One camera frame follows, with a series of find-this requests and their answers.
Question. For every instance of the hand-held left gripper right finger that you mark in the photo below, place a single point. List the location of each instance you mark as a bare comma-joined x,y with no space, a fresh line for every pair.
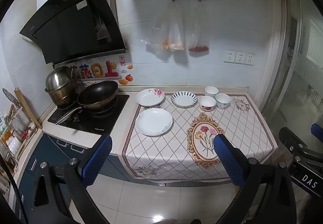
228,160

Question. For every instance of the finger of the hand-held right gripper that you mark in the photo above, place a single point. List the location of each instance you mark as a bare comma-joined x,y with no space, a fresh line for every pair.
292,138
317,131

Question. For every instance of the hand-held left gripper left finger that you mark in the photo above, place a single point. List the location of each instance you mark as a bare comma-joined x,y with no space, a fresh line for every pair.
99,160

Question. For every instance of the plain white bowl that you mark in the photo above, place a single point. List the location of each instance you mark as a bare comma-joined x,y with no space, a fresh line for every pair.
211,91

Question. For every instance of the black glass gas stove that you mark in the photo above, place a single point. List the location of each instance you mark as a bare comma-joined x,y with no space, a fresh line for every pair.
101,123

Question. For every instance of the blue kitchen base cabinet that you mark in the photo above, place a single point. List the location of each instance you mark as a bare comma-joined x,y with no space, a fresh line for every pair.
55,153

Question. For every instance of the blue patterned white bowl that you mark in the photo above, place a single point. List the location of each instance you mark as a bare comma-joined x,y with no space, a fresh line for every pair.
223,102

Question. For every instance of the red flower white bowl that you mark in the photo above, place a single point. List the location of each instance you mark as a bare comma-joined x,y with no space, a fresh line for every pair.
207,104

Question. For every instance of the frosted glass sliding door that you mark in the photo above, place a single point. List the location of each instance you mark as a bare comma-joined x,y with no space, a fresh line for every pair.
295,75

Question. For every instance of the diamond pattern floral table mat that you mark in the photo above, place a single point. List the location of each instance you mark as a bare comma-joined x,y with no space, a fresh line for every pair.
164,150

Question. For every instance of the plain white plate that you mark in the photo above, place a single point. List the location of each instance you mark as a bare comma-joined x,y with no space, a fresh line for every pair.
154,121

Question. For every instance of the blue striped plate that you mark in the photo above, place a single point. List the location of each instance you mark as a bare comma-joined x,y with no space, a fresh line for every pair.
184,99

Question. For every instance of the floral rimmed white plate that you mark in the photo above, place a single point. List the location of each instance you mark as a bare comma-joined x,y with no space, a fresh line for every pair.
147,99

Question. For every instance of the wooden cutting board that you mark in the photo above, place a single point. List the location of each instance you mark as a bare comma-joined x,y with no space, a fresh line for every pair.
29,110

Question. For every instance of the wooden seasoning rack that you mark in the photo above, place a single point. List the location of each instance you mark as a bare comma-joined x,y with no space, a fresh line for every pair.
15,138

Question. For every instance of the stainless steel stacked pot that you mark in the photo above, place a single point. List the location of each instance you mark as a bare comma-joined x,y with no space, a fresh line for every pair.
60,82

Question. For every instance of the clear plastic bag red contents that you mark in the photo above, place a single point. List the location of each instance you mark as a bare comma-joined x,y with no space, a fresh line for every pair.
199,37

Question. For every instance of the clear plastic bag pale contents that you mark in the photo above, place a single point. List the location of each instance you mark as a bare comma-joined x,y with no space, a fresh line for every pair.
176,37

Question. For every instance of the clear plastic bag orange contents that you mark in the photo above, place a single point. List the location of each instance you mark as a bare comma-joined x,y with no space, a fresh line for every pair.
159,34

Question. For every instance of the black range hood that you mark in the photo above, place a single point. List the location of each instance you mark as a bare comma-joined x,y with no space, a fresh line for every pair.
75,21

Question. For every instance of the white wall socket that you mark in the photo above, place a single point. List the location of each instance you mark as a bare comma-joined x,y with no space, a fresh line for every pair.
240,57
249,59
229,56

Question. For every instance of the colourful wall stickers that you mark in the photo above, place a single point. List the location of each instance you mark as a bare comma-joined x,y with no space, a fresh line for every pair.
106,69

